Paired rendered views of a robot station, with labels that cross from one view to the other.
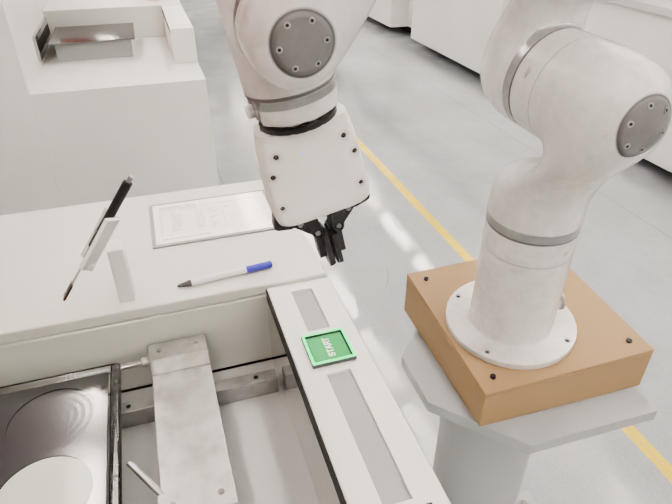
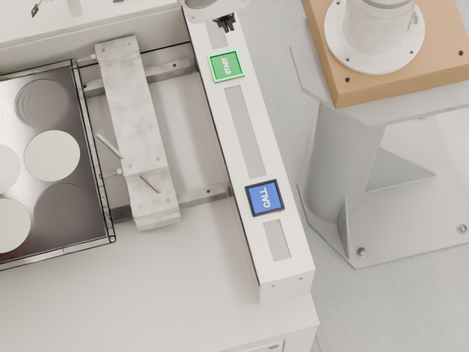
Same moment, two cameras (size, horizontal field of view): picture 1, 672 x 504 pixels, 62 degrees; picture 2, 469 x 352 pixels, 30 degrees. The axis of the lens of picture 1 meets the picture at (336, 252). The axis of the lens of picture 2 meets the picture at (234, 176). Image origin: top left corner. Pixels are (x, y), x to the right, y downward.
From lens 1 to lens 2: 0.92 m
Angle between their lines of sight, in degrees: 35
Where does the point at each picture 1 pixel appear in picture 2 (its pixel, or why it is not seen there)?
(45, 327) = (24, 38)
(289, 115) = not seen: outside the picture
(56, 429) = (46, 110)
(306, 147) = not seen: outside the picture
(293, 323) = (202, 41)
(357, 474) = (237, 159)
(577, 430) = (405, 115)
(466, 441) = not seen: hidden behind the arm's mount
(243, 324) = (163, 25)
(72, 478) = (66, 145)
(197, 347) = (131, 48)
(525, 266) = (373, 16)
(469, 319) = (341, 28)
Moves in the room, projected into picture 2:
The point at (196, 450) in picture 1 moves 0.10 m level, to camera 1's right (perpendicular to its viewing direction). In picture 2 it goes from (138, 127) to (192, 129)
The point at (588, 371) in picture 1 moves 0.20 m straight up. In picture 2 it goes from (421, 77) to (442, 18)
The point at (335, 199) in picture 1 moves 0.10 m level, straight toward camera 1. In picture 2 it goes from (227, 10) to (222, 67)
